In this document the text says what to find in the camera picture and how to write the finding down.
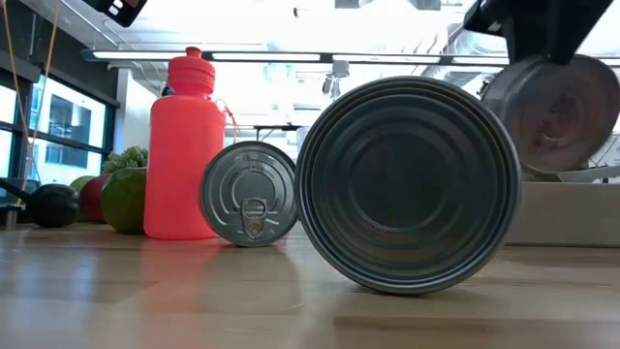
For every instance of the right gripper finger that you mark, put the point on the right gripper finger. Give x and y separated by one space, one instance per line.
542 46

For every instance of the green label tin can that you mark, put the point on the green label tin can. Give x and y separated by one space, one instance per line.
408 184
557 121

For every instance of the orange-red squeeze bottle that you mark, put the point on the orange-red squeeze bottle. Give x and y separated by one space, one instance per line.
184 160

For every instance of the green round fruit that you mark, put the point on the green round fruit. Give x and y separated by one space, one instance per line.
124 201

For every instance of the dark red apple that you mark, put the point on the dark red apple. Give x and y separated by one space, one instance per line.
92 201

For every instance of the teal yellowfin tuna can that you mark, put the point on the teal yellowfin tuna can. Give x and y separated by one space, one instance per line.
248 194

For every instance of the dark framed window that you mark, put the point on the dark framed window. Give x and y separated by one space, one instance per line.
68 121

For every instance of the clear plastic bin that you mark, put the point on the clear plastic bin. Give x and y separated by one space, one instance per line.
605 155
304 136

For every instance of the green spiky plant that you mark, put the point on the green spiky plant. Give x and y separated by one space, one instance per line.
127 159

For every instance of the ceiling light strip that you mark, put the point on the ceiling light strip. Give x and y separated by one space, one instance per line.
266 56

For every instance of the grey plastic tray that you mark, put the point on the grey plastic tray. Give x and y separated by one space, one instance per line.
557 213

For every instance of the green pear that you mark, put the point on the green pear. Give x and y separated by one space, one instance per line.
80 183

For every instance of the dark round fruit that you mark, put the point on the dark round fruit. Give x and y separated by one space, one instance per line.
53 206

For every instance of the ceiling dome camera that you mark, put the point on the ceiling dome camera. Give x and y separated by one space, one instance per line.
167 91

